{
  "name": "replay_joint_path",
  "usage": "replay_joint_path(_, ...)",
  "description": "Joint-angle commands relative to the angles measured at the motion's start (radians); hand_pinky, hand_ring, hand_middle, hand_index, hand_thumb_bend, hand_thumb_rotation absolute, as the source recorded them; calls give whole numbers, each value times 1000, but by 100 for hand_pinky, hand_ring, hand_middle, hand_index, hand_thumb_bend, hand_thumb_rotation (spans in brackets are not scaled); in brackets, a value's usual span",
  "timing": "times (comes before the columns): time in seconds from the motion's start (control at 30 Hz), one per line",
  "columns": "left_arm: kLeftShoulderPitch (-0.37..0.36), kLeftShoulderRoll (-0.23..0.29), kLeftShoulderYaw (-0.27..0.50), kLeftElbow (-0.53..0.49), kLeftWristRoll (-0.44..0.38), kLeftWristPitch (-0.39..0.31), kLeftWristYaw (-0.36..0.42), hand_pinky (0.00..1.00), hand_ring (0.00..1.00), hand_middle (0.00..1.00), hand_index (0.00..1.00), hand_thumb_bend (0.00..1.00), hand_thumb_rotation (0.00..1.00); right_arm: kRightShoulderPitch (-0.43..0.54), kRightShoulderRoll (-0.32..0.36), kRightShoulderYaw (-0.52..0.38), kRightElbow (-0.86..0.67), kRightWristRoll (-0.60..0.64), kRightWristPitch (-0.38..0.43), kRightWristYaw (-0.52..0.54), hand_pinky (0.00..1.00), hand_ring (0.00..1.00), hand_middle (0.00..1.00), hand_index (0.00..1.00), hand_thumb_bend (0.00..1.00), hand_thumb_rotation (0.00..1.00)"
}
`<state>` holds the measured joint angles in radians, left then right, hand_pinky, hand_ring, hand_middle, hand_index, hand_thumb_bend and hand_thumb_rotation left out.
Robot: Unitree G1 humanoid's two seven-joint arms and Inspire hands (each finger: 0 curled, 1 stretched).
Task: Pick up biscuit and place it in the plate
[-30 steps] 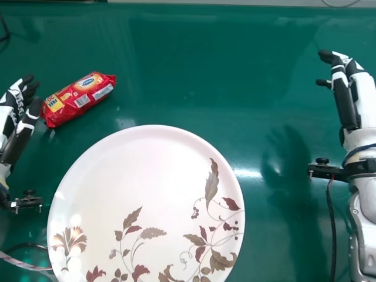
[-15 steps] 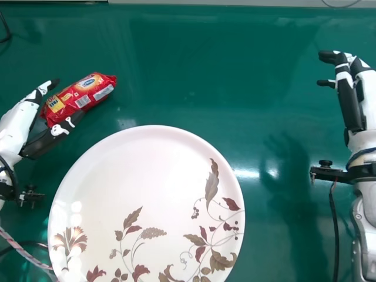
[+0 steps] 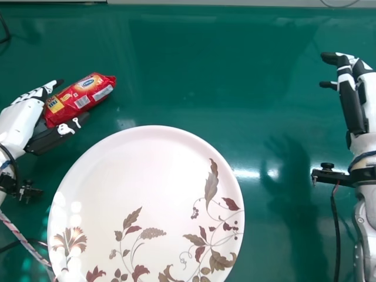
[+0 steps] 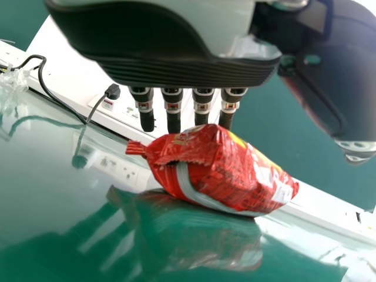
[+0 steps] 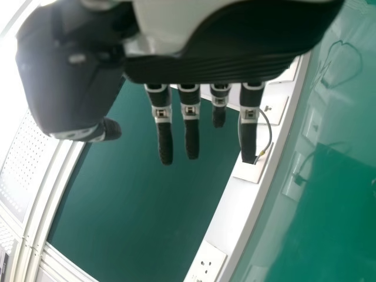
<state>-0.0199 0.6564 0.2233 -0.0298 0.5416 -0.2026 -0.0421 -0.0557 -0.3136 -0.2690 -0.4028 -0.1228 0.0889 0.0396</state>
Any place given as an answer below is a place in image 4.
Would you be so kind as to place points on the red biscuit packet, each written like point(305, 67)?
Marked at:
point(220, 170)

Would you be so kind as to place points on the white socket strip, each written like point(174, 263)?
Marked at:
point(117, 111)

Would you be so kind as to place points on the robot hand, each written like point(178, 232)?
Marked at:
point(164, 44)

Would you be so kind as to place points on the crumpled clear plastic film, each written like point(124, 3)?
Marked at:
point(14, 80)

